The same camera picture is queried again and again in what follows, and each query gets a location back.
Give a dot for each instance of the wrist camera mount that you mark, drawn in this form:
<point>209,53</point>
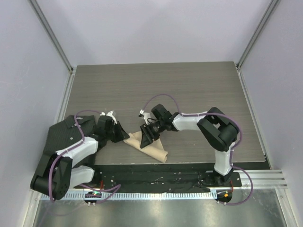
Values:
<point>144,115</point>
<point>111,114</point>

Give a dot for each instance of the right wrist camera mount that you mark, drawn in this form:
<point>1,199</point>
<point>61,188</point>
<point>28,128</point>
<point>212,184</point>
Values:
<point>144,115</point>

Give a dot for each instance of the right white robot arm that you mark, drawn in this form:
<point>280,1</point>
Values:
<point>220,132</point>

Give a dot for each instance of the beige cloth napkin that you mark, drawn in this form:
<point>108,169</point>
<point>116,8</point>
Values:
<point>154,150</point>

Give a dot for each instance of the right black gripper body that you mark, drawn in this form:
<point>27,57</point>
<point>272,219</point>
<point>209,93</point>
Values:
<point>159,125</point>

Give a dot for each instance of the aluminium frame post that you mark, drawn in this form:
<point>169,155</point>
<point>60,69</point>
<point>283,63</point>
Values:
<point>258,31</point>
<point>46,26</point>

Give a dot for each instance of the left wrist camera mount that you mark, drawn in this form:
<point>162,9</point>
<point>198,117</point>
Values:
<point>111,114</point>

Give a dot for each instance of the aluminium front rail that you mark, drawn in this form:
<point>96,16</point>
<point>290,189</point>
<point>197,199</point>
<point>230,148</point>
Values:
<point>262,179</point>

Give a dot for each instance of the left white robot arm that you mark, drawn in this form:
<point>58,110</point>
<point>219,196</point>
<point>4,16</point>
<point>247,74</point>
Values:
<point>57,180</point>

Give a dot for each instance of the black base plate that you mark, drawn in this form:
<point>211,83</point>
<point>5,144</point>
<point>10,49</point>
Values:
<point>161,178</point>

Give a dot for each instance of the left aluminium frame post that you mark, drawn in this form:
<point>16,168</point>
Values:
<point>46,26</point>

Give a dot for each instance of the right aluminium frame post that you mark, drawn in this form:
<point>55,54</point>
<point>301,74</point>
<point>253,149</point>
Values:
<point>258,31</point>

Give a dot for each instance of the white slotted cable duct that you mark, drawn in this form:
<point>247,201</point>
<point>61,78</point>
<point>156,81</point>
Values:
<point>77,195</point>

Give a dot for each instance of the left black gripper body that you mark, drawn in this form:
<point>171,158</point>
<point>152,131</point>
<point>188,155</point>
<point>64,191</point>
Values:
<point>109,134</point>

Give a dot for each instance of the dark striped button shirt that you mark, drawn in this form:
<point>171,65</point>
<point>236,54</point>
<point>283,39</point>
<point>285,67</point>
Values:
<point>72,139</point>

